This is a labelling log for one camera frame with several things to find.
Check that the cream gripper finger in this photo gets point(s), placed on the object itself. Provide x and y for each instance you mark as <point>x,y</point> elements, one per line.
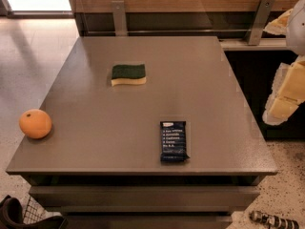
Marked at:
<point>288,92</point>
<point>279,26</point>

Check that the black silver cylindrical tool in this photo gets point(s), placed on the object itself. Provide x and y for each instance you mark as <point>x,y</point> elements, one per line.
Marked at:
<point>273,221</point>

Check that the orange fruit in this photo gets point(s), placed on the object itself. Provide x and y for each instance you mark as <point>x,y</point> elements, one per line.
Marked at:
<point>35,123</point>

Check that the green and yellow sponge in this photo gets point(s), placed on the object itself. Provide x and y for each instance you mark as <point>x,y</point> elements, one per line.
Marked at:
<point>128,75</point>

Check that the grey table drawer unit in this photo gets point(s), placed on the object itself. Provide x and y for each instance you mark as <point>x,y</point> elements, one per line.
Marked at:
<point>145,202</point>

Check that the white rounded gripper body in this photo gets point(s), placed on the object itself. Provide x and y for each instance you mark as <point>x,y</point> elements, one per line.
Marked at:
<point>297,29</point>

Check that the metal wall bracket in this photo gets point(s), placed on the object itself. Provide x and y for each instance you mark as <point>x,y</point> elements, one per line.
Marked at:
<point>261,16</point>
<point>119,18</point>

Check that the dark blue rxbar wrapper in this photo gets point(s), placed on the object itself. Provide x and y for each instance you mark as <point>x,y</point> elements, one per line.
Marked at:
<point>173,141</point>

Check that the black wire basket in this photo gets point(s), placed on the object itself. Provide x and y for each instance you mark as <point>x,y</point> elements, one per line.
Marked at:
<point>11,217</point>

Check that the left metal wall bracket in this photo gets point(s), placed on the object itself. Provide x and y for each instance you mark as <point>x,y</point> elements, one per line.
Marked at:
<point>119,18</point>

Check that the right metal wall bracket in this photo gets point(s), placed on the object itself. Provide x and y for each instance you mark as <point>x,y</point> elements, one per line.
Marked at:
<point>261,16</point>

